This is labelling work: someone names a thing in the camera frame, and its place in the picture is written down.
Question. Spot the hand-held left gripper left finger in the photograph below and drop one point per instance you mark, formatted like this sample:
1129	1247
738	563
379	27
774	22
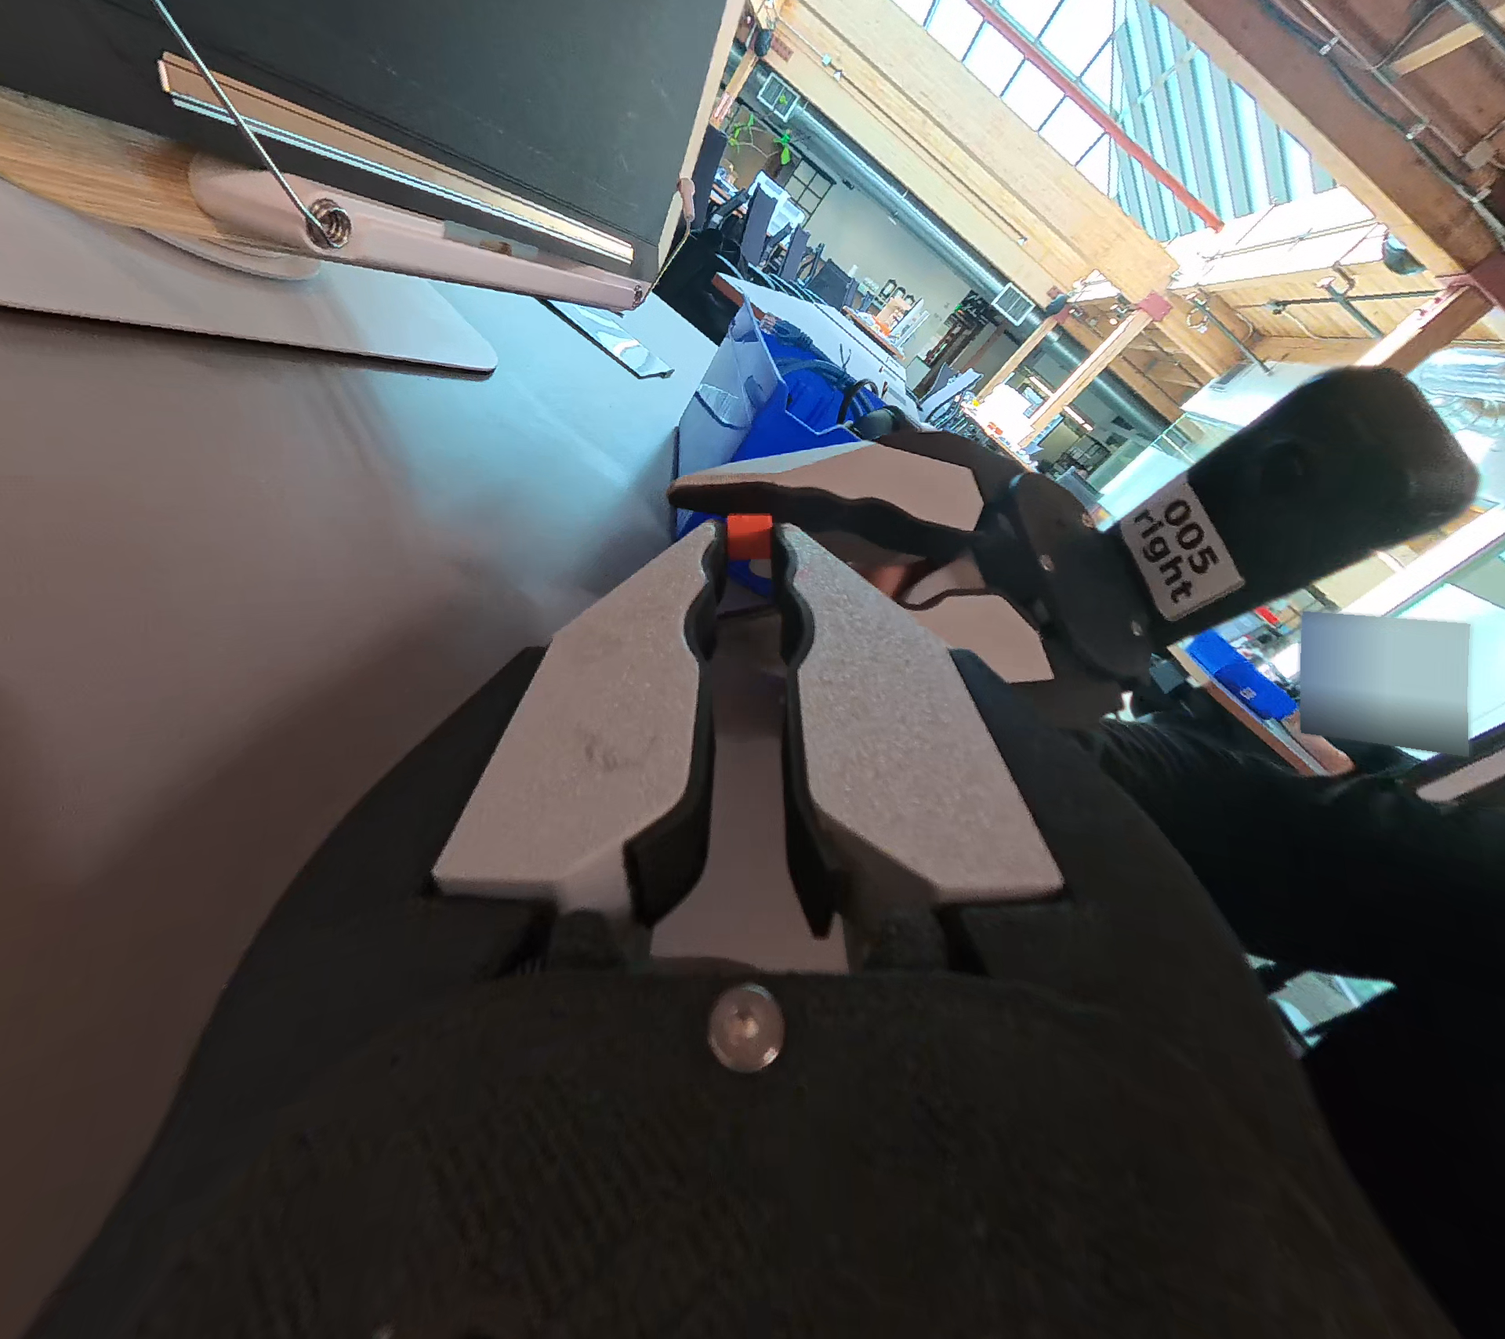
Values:
553	775

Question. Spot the blue plastic bin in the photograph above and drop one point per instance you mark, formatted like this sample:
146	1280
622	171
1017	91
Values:
835	411

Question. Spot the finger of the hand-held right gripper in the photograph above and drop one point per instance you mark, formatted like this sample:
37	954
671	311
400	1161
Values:
1000	639
823	482

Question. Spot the person's right forearm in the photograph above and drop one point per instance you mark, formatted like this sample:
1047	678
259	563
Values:
1317	822

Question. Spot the small orange cube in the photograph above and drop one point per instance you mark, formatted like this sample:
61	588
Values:
748	535

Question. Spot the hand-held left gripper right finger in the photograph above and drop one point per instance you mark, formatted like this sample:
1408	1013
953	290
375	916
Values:
930	775

